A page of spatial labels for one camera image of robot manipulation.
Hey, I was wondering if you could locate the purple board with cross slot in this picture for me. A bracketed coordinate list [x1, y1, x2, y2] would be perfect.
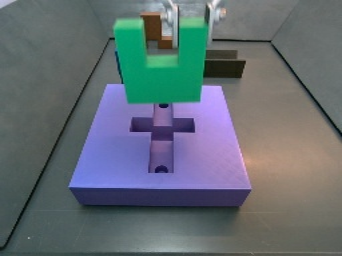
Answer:
[70, 84, 252, 206]

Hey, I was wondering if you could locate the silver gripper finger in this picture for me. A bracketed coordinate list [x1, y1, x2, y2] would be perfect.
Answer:
[205, 0, 228, 44]
[161, 0, 180, 49]

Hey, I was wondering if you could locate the blue cylindrical peg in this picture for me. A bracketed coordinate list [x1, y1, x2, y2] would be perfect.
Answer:
[115, 48, 125, 84]

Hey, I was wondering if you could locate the black slotted fixture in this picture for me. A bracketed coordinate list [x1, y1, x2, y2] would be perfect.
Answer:
[205, 50, 246, 78]

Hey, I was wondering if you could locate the brown T-shaped block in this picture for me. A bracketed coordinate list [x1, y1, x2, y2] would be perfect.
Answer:
[141, 12, 173, 49]

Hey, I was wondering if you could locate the green U-shaped block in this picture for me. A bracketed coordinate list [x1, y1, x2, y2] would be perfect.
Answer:
[114, 17, 208, 103]

